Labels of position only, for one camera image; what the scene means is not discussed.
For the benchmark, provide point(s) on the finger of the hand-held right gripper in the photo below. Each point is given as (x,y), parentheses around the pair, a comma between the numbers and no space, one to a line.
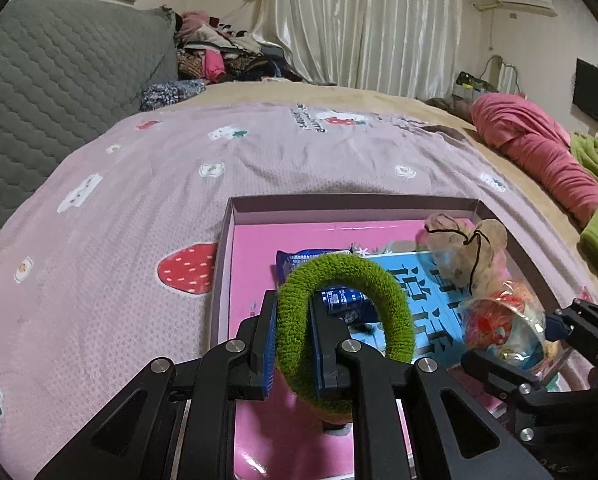
(589,325)
(504,380)

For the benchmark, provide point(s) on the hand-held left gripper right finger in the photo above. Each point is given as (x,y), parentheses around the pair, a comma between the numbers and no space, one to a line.
(320,360)

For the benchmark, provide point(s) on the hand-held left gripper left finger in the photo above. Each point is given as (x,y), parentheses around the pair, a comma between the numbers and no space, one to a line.
(267,360)

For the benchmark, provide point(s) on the colourful round snack packet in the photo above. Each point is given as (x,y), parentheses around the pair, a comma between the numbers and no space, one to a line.
(494,330)

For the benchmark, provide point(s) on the green fuzzy scrunchie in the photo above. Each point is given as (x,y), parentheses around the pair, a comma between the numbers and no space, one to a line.
(339,265)

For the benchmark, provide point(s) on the purple cardboard box tray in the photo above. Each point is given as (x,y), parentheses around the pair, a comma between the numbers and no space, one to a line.
(223,270)

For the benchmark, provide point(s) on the small blue cookie packet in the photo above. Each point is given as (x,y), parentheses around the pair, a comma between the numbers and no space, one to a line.
(296,261)

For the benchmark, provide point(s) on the pink quilt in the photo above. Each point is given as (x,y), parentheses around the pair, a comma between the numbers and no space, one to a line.
(529,145)

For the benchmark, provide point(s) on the pink strawberry print blanket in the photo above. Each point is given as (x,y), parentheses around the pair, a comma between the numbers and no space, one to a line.
(129,210)

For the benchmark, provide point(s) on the beige bed sheet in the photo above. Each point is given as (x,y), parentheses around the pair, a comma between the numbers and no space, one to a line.
(329,92)

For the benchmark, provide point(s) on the dark bag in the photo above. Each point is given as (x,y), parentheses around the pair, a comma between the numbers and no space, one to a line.
(466,85)

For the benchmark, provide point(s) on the dark floral cloth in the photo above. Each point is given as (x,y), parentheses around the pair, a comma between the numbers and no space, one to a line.
(169,95)

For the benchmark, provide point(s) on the pile of clothes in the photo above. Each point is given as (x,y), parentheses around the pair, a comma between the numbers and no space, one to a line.
(219,50)

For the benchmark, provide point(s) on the white curtains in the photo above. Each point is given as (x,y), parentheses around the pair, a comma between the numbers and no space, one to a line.
(359,25)

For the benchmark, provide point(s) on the grey quilted headboard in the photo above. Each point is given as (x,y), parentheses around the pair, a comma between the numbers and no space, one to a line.
(54,85)

